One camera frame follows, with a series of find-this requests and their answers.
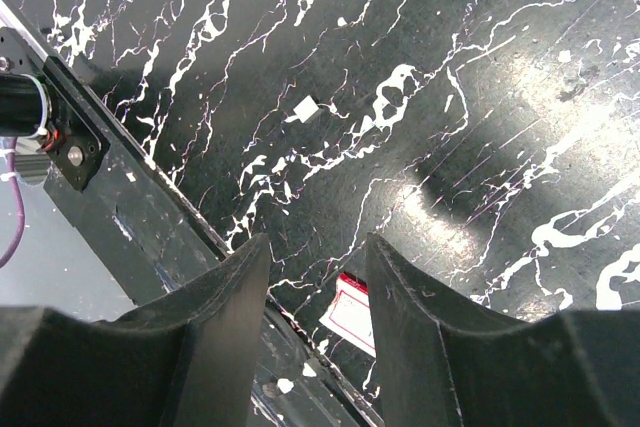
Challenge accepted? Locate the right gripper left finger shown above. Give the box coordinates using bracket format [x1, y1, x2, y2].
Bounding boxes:
[1, 234, 271, 426]

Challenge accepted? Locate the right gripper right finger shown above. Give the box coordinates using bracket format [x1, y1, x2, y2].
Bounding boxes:
[366, 234, 639, 426]

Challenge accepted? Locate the small staple piece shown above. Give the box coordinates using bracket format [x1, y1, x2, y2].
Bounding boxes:
[293, 96, 321, 123]

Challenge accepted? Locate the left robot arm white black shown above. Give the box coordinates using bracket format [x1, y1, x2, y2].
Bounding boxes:
[1, 73, 51, 186]

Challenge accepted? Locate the red white staple box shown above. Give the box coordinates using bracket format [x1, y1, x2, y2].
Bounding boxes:
[320, 273, 376, 357]

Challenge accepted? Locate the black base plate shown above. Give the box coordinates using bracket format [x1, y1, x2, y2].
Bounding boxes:
[1, 5, 382, 426]

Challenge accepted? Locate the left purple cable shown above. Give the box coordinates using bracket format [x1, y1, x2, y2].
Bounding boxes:
[0, 149, 25, 268]

